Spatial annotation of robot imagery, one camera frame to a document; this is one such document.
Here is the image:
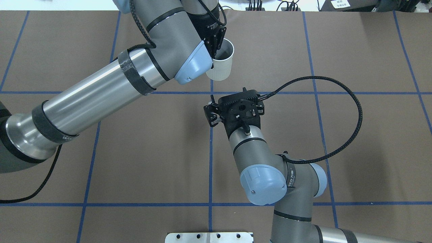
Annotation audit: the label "black braided right cable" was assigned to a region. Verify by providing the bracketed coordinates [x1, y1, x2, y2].
[258, 76, 363, 165]

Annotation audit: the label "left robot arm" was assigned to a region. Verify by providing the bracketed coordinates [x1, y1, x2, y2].
[1, 0, 226, 173]

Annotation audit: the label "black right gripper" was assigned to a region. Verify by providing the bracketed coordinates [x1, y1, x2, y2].
[203, 95, 261, 138]

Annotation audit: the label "white HOME mug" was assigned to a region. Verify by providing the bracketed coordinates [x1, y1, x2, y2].
[206, 38, 235, 81]

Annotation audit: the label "black braided cable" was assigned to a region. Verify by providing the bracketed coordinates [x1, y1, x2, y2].
[0, 143, 63, 204]
[258, 76, 363, 165]

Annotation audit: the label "black cable plugs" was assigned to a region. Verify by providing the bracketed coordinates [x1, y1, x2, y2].
[245, 0, 265, 11]

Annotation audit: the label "black braided left cable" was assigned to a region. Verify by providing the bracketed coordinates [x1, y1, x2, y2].
[0, 143, 63, 204]

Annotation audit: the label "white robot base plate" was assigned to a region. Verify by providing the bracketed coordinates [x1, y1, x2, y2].
[165, 232, 254, 243]

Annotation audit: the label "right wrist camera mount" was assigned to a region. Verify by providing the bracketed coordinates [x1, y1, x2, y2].
[218, 87, 265, 116]

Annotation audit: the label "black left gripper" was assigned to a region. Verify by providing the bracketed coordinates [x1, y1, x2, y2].
[188, 0, 227, 58]

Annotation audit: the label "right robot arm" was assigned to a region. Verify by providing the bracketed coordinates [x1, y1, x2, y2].
[210, 92, 431, 243]

